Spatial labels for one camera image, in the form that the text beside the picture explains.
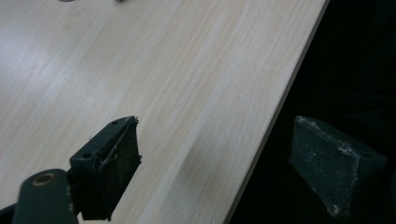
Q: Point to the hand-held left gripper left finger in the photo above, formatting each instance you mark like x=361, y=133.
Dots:
x=102, y=168

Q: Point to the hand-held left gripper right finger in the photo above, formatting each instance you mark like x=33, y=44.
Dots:
x=323, y=161

